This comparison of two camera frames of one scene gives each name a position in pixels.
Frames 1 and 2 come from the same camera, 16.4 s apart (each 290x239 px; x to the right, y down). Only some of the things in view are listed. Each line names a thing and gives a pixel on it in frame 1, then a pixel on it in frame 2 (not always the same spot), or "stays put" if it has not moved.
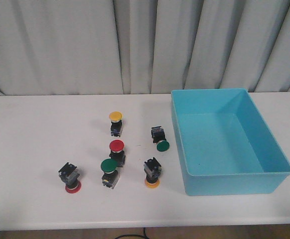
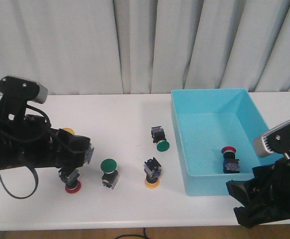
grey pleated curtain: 46,47 stays put
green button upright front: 109,166 stays put
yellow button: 116,117 to 89,150
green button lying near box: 158,137 stays put
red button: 117,146 to 230,164
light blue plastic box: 226,145 stays put
